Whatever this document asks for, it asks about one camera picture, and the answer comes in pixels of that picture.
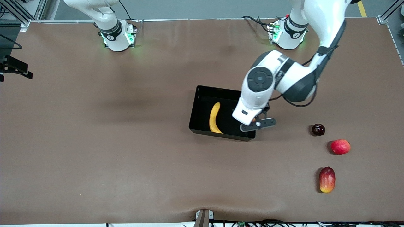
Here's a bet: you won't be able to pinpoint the yellow banana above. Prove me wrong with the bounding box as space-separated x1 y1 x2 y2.
209 102 223 134

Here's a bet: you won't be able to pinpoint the black plastic box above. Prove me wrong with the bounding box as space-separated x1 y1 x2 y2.
189 85 257 142

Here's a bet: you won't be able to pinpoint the large red apple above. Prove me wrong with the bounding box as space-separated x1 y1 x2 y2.
330 139 351 155

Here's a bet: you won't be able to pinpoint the red yellow mango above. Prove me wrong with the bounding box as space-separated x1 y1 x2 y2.
319 167 336 194

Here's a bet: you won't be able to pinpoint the brown table mat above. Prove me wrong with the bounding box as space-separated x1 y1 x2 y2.
0 17 404 225

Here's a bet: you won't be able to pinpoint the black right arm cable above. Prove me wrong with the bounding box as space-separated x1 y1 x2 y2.
0 33 23 50

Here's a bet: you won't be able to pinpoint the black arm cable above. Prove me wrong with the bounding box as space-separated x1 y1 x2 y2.
0 33 23 50
268 46 340 108

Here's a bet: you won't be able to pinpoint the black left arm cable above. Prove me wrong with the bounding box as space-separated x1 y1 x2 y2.
268 46 340 108

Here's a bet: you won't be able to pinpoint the aluminium frame profile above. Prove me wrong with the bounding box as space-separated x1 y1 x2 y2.
0 0 48 32

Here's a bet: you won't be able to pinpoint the black base cables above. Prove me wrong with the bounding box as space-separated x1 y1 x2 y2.
242 15 286 33

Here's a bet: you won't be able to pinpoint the thin black base cable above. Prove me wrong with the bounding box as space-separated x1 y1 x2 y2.
117 0 134 21

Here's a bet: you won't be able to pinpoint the metal camera bracket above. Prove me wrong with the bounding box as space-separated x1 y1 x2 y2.
195 209 214 227

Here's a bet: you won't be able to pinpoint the aluminium corner frame post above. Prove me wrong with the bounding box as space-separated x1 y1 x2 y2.
377 0 404 24

